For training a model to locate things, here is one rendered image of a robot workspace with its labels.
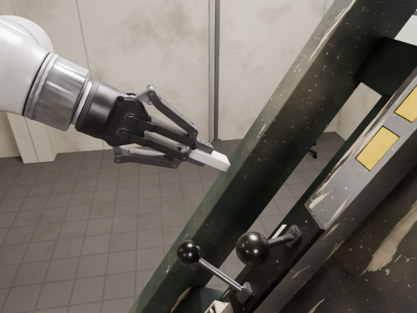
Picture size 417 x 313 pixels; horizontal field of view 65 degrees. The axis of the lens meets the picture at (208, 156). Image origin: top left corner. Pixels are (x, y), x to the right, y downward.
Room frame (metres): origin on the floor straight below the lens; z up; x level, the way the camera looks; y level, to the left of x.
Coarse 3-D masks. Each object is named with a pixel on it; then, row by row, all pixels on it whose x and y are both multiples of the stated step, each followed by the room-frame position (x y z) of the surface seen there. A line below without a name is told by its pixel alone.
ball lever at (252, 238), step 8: (248, 232) 0.27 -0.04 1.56; (256, 232) 0.27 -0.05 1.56; (288, 232) 0.33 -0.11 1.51; (296, 232) 0.32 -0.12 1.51; (240, 240) 0.26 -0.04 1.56; (248, 240) 0.26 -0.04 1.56; (256, 240) 0.25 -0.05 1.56; (264, 240) 0.26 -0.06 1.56; (272, 240) 0.29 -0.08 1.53; (280, 240) 0.29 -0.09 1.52; (288, 240) 0.31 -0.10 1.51; (296, 240) 0.31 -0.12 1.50; (240, 248) 0.25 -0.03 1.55; (248, 248) 0.25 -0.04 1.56; (256, 248) 0.25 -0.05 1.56; (264, 248) 0.25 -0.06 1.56; (240, 256) 0.25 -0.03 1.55; (248, 256) 0.24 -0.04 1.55; (256, 256) 0.24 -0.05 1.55; (264, 256) 0.24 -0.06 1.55; (248, 264) 0.24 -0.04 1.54; (256, 264) 0.24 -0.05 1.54
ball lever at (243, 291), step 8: (192, 240) 0.36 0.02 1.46; (184, 248) 0.34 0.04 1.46; (192, 248) 0.34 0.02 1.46; (184, 256) 0.33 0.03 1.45; (192, 256) 0.33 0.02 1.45; (184, 264) 0.33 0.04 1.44; (192, 264) 0.33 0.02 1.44; (200, 264) 0.34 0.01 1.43; (208, 264) 0.34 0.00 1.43; (216, 272) 0.33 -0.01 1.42; (224, 280) 0.32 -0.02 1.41; (232, 280) 0.32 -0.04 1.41; (240, 288) 0.31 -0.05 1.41; (248, 288) 0.31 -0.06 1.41; (240, 296) 0.31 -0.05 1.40; (248, 296) 0.30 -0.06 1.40
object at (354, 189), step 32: (416, 128) 0.32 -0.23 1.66; (352, 160) 0.35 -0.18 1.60; (384, 160) 0.32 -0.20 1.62; (416, 160) 0.32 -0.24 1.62; (320, 192) 0.36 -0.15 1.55; (352, 192) 0.32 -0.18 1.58; (384, 192) 0.32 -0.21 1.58; (352, 224) 0.31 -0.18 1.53; (320, 256) 0.31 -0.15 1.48; (288, 288) 0.30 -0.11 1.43
